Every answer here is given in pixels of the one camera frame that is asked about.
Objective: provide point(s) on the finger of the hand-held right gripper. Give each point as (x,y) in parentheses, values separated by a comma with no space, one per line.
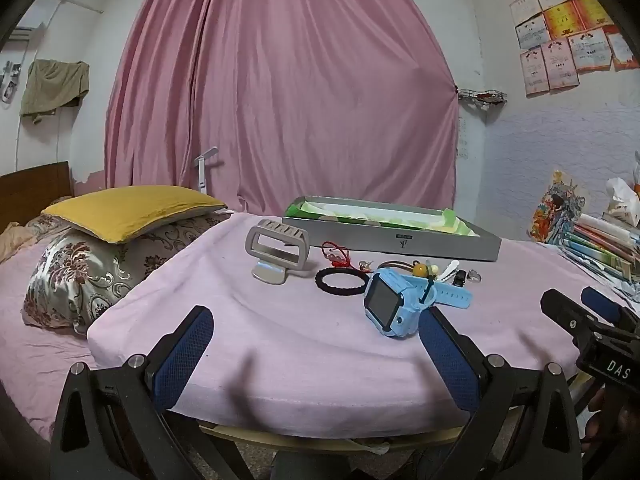
(567,312)
(602,305)

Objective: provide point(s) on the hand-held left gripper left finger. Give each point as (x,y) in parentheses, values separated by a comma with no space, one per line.
(185,355)

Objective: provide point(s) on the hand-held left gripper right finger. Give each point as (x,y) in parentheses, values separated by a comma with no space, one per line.
(450,360)

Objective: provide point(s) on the blue smartwatch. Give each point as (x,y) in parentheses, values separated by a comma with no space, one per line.
(382,300)

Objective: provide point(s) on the bangle with amber bead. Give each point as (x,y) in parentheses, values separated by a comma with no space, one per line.
(421,269)

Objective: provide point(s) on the grey shallow box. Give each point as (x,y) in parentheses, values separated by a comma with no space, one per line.
(400,242)

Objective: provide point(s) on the stack of books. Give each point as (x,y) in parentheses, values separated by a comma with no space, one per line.
(595,247)

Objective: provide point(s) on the white hair clip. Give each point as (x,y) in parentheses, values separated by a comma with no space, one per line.
(449,269)

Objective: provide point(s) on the white tissue packet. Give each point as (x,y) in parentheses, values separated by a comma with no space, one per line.
(622,200)

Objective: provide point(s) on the small gold earring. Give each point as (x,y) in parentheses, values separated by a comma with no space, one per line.
(365,265)

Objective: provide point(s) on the floral satin pillow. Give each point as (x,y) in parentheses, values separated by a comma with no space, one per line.
(80,275)

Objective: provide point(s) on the wooden table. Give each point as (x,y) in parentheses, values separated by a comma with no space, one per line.
(300,441)

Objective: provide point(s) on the yellow pillow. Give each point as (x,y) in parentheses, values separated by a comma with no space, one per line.
(130,210)

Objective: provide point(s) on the pink bed sheet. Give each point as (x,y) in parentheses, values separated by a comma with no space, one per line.
(30,360)

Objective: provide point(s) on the white desk lamp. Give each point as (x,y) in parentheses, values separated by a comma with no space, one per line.
(202,175)

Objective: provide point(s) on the peach cloth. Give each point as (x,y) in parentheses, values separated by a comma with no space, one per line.
(17,242)

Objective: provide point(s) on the wooden headboard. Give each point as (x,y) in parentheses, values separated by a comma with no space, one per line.
(35,187)

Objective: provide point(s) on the pink curtain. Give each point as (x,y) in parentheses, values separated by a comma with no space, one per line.
(280,85)

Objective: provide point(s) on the green hanging towel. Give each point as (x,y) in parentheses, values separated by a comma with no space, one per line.
(52,85)

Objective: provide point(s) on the white air conditioner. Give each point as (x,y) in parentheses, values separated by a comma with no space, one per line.
(20,35)

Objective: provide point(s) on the group of wall certificates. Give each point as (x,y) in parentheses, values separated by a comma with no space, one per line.
(565,40)

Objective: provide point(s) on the grey wall bracket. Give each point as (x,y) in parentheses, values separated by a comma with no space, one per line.
(9,82)

